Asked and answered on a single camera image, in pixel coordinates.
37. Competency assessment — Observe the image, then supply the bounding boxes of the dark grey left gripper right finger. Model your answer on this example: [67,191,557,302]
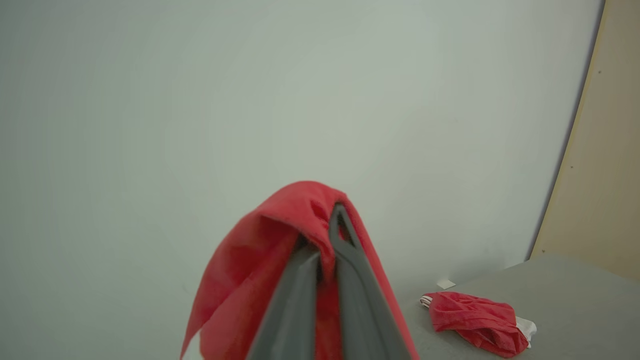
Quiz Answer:
[328,203,412,360]

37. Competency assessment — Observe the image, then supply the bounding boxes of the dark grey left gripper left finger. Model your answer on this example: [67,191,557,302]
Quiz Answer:
[246,244,321,360]

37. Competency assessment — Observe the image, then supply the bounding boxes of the plain red cloth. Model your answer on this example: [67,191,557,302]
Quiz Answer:
[180,180,420,360]

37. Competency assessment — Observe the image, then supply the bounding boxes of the red garment with white trim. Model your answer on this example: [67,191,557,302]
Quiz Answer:
[420,291,538,359]

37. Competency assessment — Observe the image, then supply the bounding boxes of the beige wooden wall panel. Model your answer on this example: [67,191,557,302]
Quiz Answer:
[525,0,640,282]

